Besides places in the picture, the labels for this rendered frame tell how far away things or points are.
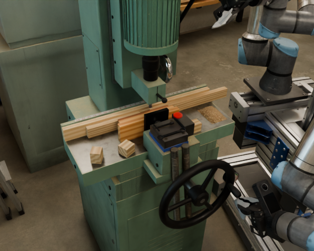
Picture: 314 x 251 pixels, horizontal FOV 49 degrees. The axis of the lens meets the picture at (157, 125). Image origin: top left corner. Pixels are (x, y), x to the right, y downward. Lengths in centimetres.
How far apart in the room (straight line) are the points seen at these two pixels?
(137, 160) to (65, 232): 103
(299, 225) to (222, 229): 116
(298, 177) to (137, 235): 72
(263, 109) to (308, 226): 86
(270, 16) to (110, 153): 70
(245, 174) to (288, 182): 112
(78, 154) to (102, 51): 39
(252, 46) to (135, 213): 87
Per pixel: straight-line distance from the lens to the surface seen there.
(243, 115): 168
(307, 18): 130
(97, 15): 125
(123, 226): 139
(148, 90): 117
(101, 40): 128
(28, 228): 217
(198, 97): 137
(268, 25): 128
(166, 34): 106
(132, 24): 106
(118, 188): 121
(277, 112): 176
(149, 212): 139
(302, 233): 97
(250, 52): 162
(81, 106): 157
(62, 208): 221
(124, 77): 127
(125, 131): 117
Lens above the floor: 167
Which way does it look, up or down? 38 degrees down
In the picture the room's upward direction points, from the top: 2 degrees clockwise
